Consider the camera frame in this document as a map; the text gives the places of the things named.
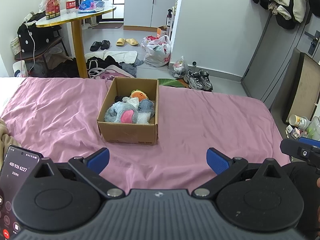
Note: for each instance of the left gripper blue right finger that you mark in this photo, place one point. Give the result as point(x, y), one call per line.
point(227, 171)

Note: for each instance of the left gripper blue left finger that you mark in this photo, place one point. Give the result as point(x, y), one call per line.
point(87, 170)

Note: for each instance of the grey plush elephant toy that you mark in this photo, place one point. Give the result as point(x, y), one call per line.
point(121, 112)

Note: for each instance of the brown cardboard box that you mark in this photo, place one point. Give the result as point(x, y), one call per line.
point(130, 133)

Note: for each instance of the white cloth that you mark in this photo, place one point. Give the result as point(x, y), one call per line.
point(133, 101)

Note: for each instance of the white yellow cup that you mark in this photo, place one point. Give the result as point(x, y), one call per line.
point(299, 122)

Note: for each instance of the pink bed sheet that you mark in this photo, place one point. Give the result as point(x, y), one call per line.
point(58, 118)

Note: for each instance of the smartphone with call screen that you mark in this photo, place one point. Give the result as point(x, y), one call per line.
point(18, 164)

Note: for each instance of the right grey sneaker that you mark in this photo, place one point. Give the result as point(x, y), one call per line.
point(205, 80)

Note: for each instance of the grey sneaker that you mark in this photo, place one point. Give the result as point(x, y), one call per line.
point(193, 80)
point(205, 80)

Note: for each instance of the left grey sneaker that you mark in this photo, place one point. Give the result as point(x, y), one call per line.
point(193, 80)

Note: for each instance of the pink bear laptop bag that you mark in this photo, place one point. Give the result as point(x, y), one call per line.
point(109, 73)

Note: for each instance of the green cartoon leaf rug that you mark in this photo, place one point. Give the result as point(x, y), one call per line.
point(176, 83)

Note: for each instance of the black clothes pile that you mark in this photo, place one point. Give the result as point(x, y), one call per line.
point(96, 65)

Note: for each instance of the grey fuzzy cloth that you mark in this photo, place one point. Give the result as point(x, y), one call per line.
point(131, 68)

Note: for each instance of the small clear plastic bag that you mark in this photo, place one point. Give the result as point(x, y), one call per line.
point(178, 69)

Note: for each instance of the white floor mat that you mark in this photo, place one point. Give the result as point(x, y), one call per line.
point(119, 56)

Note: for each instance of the white small appliance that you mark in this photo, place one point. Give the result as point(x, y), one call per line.
point(20, 69)

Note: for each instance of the left black slipper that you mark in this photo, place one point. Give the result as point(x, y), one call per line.
point(95, 46)

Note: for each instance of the black slipper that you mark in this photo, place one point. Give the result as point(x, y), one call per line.
point(105, 45)
point(95, 46)

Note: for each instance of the right black slipper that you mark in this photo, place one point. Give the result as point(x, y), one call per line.
point(105, 45)

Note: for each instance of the left yellow slipper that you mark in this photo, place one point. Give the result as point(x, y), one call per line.
point(120, 42)

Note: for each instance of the yellow slipper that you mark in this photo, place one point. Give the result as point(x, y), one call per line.
point(132, 41)
point(120, 42)

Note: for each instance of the right yellow slipper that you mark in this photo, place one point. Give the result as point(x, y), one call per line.
point(132, 41)

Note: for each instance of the white red shopping bag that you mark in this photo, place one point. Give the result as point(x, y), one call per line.
point(157, 50)

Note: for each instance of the black polka dot bag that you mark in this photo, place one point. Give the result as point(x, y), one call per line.
point(31, 38)

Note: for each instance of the round yellow-legged table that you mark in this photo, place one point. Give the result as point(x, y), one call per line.
point(75, 19)

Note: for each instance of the black spray bottle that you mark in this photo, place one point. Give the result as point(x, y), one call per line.
point(169, 18)

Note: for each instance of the blue plastic wipes pack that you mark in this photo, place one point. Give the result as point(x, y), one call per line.
point(91, 6)

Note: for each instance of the white kitchen cabinet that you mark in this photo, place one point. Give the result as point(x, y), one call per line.
point(146, 15)

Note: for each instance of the red snack package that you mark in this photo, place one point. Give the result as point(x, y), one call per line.
point(52, 8)

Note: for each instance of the black door handle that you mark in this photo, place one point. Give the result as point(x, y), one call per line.
point(314, 42)

